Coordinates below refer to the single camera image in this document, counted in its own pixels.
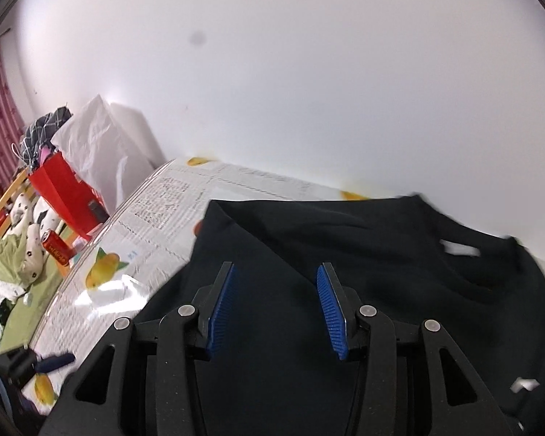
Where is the white plastic bag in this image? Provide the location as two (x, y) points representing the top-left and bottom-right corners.
(50, 94), (166, 212)

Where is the fruit print tablecloth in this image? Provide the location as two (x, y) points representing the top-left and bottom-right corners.
(20, 157), (545, 419)

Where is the white black-spotted cloth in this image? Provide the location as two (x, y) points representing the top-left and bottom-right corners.
(4, 191), (66, 287)

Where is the red paper bag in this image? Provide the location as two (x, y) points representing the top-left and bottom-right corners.
(27, 151), (110, 237)

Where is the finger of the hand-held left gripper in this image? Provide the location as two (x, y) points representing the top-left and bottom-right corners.
(35, 352), (76, 375)

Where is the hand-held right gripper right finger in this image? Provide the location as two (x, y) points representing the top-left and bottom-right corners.
(315, 262), (523, 436)

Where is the wooden chair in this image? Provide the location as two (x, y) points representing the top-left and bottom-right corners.
(0, 168), (32, 241)

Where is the green cloth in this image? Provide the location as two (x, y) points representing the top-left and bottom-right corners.
(0, 236), (66, 355)

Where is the black sweater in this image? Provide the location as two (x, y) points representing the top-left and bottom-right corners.
(134, 193), (545, 436)

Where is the red soda can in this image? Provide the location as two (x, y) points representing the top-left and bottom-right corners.
(41, 228), (73, 266)

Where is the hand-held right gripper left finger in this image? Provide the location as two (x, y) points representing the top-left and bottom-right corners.
(39, 261), (237, 436)

